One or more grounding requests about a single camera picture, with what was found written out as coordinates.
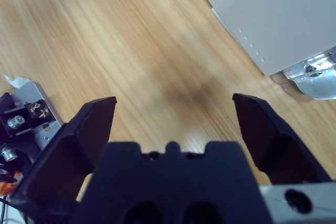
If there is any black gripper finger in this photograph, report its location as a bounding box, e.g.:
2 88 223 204
232 93 333 185
10 97 118 209

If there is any white capsule coffee machine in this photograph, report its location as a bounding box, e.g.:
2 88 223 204
195 0 336 77

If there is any white paper tape strip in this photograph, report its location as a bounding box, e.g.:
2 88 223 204
4 74 34 88

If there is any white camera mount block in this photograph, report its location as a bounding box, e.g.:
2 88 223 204
12 77 65 154

